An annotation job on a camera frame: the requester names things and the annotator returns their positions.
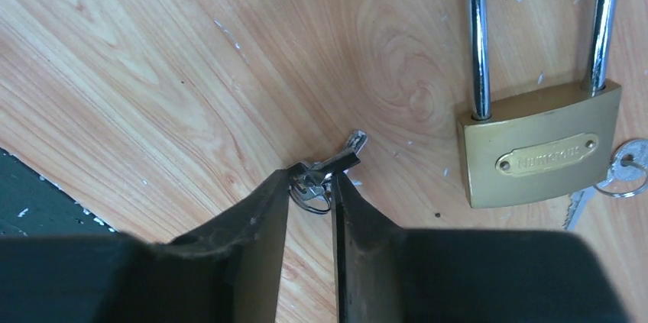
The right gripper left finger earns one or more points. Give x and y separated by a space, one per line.
225 270

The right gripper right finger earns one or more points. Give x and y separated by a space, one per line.
388 273

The small silver key bunch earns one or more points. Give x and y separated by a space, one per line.
310 183

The brass padlock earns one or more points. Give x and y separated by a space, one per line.
542 144

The padlock silver keys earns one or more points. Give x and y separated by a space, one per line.
628 164

